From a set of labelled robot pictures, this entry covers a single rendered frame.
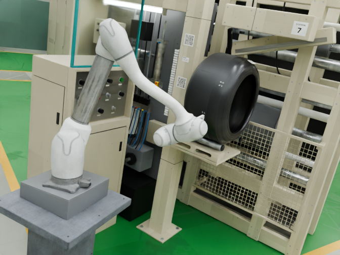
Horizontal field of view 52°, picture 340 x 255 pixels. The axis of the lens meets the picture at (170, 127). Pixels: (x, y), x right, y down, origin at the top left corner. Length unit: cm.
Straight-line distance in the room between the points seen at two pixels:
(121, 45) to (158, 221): 158
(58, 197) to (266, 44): 169
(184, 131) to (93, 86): 54
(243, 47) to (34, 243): 185
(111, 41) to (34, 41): 959
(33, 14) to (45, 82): 891
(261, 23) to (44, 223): 177
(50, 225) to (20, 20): 965
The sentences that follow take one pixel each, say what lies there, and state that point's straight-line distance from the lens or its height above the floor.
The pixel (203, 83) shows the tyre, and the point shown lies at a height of 129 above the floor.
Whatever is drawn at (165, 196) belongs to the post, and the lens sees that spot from 269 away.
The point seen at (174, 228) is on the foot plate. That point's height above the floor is 1.
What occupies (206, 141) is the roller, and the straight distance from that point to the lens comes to 228.
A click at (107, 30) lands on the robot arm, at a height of 153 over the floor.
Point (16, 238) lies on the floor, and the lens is 277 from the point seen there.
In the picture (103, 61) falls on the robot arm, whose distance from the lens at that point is 185.
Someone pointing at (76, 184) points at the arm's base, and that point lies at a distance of 181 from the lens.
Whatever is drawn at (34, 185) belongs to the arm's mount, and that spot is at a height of 74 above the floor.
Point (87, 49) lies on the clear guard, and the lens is 213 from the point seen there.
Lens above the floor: 165
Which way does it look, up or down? 18 degrees down
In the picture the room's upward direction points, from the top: 10 degrees clockwise
